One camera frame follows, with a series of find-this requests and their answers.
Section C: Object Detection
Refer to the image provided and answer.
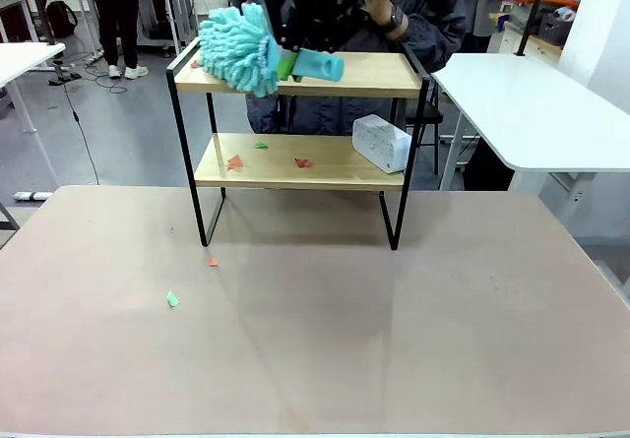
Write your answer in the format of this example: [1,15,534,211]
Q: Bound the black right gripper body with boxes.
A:
[287,0,374,41]

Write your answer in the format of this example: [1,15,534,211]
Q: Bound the black stand base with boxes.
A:
[47,58,84,88]

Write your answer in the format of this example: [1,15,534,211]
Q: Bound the person in black clothes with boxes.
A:
[84,0,150,81]

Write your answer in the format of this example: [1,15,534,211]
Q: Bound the two-tier wood metal shelf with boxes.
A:
[165,35,444,252]

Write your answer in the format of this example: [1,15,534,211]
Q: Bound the looped black floor cable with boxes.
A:
[94,72,130,95]

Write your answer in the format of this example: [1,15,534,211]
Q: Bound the black camera pole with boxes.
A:
[514,0,551,58]
[27,0,58,48]

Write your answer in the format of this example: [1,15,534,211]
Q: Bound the black backpack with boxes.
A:
[45,0,79,39]

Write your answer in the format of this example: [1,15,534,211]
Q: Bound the black wristwatch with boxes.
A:
[385,5,410,34]

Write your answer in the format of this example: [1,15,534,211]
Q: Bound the person's left forearm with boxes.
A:
[401,12,468,73]

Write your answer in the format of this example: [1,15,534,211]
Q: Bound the person in grey jacket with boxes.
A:
[244,0,468,137]

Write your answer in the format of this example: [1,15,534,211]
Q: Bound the grey plastic crate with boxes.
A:
[536,7,577,45]

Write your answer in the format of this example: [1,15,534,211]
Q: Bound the person in purple top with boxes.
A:
[457,0,516,53]

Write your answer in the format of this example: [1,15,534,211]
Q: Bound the black folding chair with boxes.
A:
[406,71,444,176]

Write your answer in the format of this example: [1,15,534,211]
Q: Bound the large white side table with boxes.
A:
[430,52,630,193]

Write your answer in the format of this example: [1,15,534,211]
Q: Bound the light wooden cabinet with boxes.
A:
[489,12,563,60]

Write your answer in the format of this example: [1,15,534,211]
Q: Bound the teal chenille duster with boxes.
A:
[198,2,346,98]

